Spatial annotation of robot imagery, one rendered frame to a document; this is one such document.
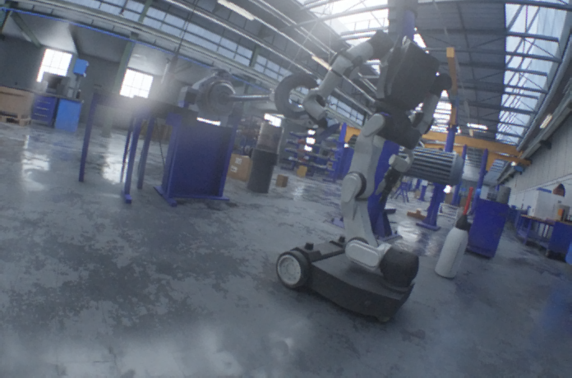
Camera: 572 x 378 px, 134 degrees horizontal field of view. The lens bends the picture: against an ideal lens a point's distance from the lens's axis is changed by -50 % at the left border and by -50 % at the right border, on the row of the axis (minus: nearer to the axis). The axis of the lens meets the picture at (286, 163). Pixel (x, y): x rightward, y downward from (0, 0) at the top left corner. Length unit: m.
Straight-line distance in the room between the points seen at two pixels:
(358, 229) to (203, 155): 1.99
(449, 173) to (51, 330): 4.83
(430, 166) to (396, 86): 3.57
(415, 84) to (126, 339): 1.56
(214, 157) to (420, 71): 2.31
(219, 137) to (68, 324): 2.45
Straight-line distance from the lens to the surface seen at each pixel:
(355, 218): 1.32
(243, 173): 4.56
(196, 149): 2.75
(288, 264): 1.33
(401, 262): 1.23
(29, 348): 0.92
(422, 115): 1.44
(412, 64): 1.26
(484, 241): 3.63
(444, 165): 4.67
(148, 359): 0.85
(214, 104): 2.49
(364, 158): 1.32
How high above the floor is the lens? 0.68
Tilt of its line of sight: 2 degrees down
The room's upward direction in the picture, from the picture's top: 14 degrees clockwise
